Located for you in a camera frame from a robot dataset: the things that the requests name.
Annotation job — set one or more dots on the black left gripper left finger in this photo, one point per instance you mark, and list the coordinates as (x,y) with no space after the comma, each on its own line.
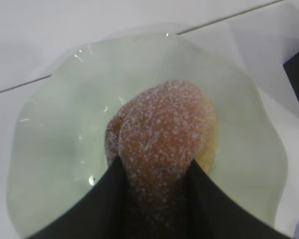
(98,215)

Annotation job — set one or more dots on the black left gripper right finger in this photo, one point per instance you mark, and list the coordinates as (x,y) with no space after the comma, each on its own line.
(213,215)

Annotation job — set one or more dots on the sugar-dusted bread roll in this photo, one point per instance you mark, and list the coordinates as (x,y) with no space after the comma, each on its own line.
(157,135)

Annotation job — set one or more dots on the green wavy glass plate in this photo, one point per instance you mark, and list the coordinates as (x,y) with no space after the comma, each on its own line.
(58,147)

